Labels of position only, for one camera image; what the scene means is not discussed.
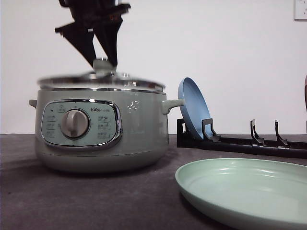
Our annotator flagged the glass steamer lid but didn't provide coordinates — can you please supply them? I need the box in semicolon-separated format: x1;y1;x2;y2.
37;60;166;92

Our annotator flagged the white wall socket right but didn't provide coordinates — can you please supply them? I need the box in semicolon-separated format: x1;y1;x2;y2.
294;0;307;22

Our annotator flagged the blue plate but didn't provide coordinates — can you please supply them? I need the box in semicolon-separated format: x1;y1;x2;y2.
177;77;213;139

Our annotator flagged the green electric steamer pot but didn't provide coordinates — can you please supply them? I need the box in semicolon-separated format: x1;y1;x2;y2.
29;87;185;173

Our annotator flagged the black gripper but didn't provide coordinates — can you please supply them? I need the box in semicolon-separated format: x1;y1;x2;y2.
55;0;131;69

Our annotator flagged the green plate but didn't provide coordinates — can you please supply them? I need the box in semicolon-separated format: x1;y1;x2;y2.
175;158;307;230

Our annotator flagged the black dish rack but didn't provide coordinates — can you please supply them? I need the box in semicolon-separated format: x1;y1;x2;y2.
177;118;307;159

